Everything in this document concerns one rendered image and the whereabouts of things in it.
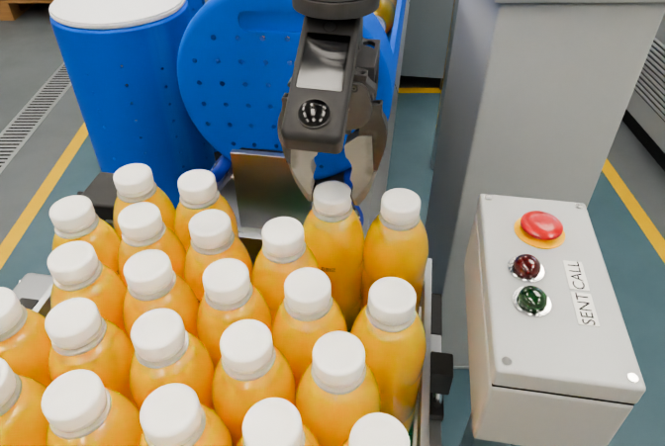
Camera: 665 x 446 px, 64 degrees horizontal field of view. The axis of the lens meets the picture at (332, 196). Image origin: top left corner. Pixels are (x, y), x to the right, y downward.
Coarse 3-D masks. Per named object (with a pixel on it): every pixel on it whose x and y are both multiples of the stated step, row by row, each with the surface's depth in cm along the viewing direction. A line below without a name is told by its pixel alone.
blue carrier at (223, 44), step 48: (240, 0) 62; (288, 0) 61; (192, 48) 66; (240, 48) 65; (288, 48) 64; (384, 48) 65; (192, 96) 71; (240, 96) 70; (384, 96) 67; (240, 144) 75
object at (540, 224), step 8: (528, 216) 48; (536, 216) 48; (544, 216) 48; (552, 216) 48; (528, 224) 47; (536, 224) 47; (544, 224) 47; (552, 224) 47; (560, 224) 47; (528, 232) 46; (536, 232) 46; (544, 232) 46; (552, 232) 46; (560, 232) 46
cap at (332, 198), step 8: (320, 184) 54; (328, 184) 54; (336, 184) 54; (344, 184) 54; (320, 192) 53; (328, 192) 53; (336, 192) 53; (344, 192) 53; (320, 200) 52; (328, 200) 52; (336, 200) 52; (344, 200) 52; (320, 208) 53; (328, 208) 52; (336, 208) 52; (344, 208) 53; (328, 216) 53; (336, 216) 53
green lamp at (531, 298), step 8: (528, 288) 41; (536, 288) 41; (520, 296) 41; (528, 296) 40; (536, 296) 40; (544, 296) 41; (520, 304) 41; (528, 304) 40; (536, 304) 40; (544, 304) 40
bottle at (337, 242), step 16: (352, 208) 55; (304, 224) 56; (320, 224) 54; (336, 224) 54; (352, 224) 54; (320, 240) 54; (336, 240) 54; (352, 240) 54; (320, 256) 55; (336, 256) 54; (352, 256) 55; (336, 272) 56; (352, 272) 57; (336, 288) 57; (352, 288) 58; (352, 304) 60; (352, 320) 62
